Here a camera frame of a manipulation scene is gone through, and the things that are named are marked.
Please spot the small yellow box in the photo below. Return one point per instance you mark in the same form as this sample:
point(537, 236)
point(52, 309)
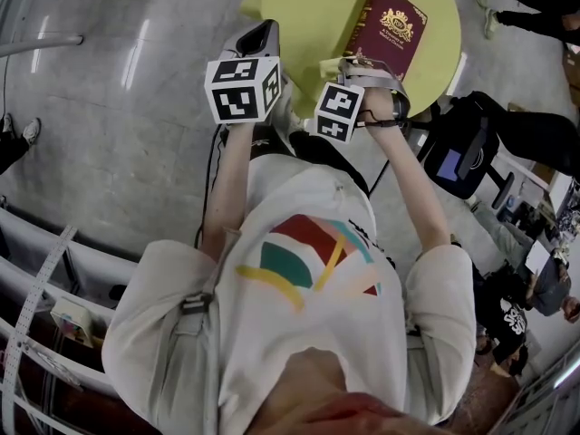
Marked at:
point(72, 317)

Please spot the white perforated rail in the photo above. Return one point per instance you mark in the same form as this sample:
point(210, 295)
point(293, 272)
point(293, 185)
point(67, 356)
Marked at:
point(41, 274)

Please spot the white paper sheet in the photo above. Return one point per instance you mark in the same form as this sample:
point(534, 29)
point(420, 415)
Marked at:
point(538, 255)

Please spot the person's right forearm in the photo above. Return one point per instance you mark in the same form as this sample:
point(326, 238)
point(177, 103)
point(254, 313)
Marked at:
point(408, 188)

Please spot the white shelf unit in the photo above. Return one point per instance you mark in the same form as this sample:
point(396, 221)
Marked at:
point(90, 261)

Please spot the yellow-green round tablecloth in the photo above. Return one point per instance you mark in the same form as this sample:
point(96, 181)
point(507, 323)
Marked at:
point(308, 16)

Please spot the person's white shoe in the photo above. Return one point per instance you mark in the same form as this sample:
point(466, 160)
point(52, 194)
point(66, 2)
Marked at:
point(290, 107)

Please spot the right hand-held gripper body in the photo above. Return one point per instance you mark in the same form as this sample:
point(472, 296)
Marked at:
point(337, 111)

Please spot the white table with metal legs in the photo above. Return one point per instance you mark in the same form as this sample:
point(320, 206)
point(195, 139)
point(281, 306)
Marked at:
point(45, 43)

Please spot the person's neck and chin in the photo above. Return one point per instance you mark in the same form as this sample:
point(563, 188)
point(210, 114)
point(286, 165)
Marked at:
point(317, 379)

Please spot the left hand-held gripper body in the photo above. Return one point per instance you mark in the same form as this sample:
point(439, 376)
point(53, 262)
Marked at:
point(235, 102)

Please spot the person's black trousers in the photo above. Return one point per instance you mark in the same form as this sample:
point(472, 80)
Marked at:
point(317, 150)

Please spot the purple cloth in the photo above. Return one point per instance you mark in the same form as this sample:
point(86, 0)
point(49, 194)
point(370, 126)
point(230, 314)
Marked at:
point(446, 166)

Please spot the person's right hand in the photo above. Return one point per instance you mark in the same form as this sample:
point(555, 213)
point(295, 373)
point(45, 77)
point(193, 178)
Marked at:
point(378, 107)

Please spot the dark red book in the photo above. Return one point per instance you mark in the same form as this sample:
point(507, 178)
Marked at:
point(389, 50)

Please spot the black office chair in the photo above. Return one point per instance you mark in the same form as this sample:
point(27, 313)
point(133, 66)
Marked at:
point(534, 134)

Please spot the person's left forearm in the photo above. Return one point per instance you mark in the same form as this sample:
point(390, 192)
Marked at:
point(231, 175)

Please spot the person's white printed shirt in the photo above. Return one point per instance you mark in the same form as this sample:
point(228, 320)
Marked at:
point(308, 324)

